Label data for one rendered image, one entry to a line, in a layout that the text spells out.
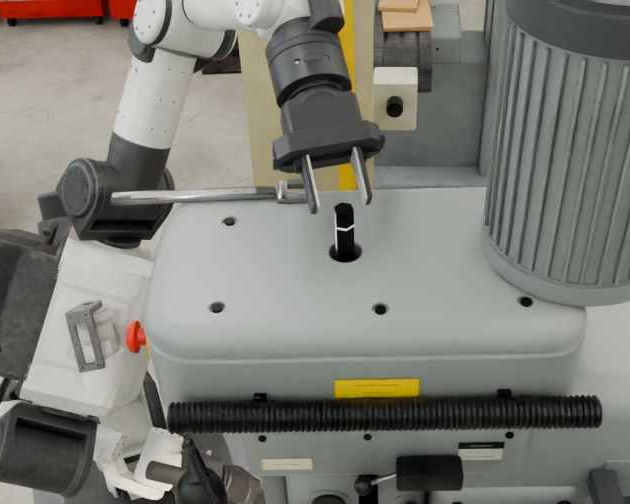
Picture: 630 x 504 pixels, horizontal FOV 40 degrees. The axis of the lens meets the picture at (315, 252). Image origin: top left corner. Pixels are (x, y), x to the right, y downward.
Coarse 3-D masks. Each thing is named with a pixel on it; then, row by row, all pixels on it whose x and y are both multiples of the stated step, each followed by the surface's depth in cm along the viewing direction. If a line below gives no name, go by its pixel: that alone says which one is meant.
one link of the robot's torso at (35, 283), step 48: (0, 240) 126; (48, 240) 139; (0, 288) 126; (48, 288) 128; (96, 288) 129; (144, 288) 131; (0, 336) 127; (48, 336) 128; (0, 384) 134; (48, 384) 129
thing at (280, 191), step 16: (128, 192) 104; (144, 192) 104; (160, 192) 104; (176, 192) 104; (192, 192) 104; (208, 192) 104; (224, 192) 103; (240, 192) 103; (256, 192) 103; (272, 192) 103
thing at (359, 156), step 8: (352, 152) 94; (360, 152) 93; (352, 160) 95; (360, 160) 93; (360, 168) 93; (360, 176) 93; (360, 184) 93; (368, 184) 93; (360, 192) 94; (368, 192) 92; (368, 200) 93
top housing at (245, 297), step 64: (320, 192) 104; (384, 192) 103; (448, 192) 103; (192, 256) 96; (256, 256) 95; (320, 256) 95; (384, 256) 94; (448, 256) 94; (192, 320) 88; (256, 320) 88; (320, 320) 87; (384, 320) 87; (448, 320) 86; (512, 320) 86; (576, 320) 86; (192, 384) 91; (256, 384) 90; (320, 384) 90; (384, 384) 90; (448, 384) 90; (512, 384) 90
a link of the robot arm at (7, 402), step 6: (12, 384) 155; (12, 390) 152; (6, 396) 152; (12, 396) 151; (6, 402) 150; (12, 402) 150; (18, 402) 150; (24, 402) 151; (30, 402) 152; (0, 408) 149; (6, 408) 148; (0, 414) 147
